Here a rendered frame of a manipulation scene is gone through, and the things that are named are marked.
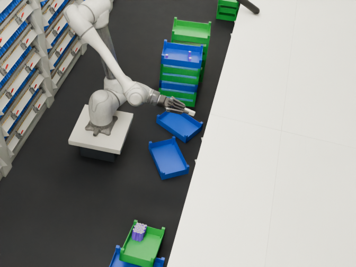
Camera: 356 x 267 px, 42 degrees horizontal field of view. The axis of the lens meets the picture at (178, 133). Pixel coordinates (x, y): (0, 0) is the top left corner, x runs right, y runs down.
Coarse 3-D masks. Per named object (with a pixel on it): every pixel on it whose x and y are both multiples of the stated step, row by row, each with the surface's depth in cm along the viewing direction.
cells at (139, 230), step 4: (136, 224) 289; (140, 224) 289; (136, 228) 285; (140, 228) 286; (144, 228) 286; (132, 232) 284; (136, 232) 282; (140, 232) 282; (144, 232) 283; (132, 236) 284; (136, 236) 283; (140, 236) 282; (144, 236) 289; (136, 240) 284; (140, 240) 284
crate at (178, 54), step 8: (168, 48) 358; (176, 48) 358; (184, 48) 357; (192, 48) 356; (200, 48) 354; (168, 56) 351; (176, 56) 352; (184, 56) 353; (192, 56) 354; (200, 56) 355; (168, 64) 345; (176, 64) 344; (184, 64) 343; (192, 64) 343; (200, 64) 342
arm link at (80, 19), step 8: (72, 8) 267; (80, 8) 269; (88, 8) 272; (64, 16) 271; (72, 16) 267; (80, 16) 268; (88, 16) 271; (72, 24) 268; (80, 24) 267; (88, 24) 270; (80, 32) 269
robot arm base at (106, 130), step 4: (116, 116) 324; (112, 120) 317; (116, 120) 323; (88, 124) 316; (92, 124) 313; (108, 124) 313; (112, 124) 318; (88, 128) 314; (92, 128) 314; (96, 128) 312; (100, 128) 312; (104, 128) 313; (108, 128) 315; (96, 132) 310; (100, 132) 314; (104, 132) 313; (108, 132) 313
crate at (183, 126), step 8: (168, 112) 366; (160, 120) 354; (168, 120) 361; (176, 120) 362; (184, 120) 363; (192, 120) 360; (168, 128) 352; (176, 128) 356; (184, 128) 357; (192, 128) 358; (200, 128) 354; (176, 136) 350; (184, 136) 343; (192, 136) 351
